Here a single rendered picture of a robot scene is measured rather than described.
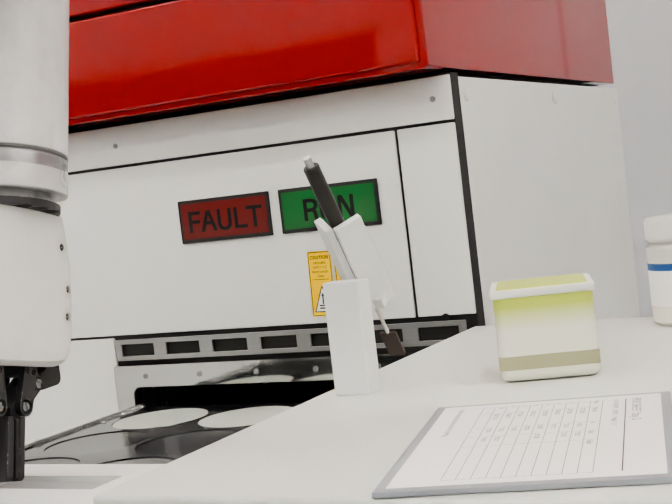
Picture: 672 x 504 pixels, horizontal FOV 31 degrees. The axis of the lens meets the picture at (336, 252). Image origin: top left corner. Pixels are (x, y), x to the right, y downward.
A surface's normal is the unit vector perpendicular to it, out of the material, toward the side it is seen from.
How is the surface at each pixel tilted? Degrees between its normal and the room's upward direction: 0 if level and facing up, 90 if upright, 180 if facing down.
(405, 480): 0
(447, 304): 90
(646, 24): 90
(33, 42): 86
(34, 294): 93
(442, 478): 0
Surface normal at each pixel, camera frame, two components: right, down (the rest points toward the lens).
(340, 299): -0.44, 0.10
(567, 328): -0.15, 0.07
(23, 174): 0.56, -0.12
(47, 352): 0.88, 0.07
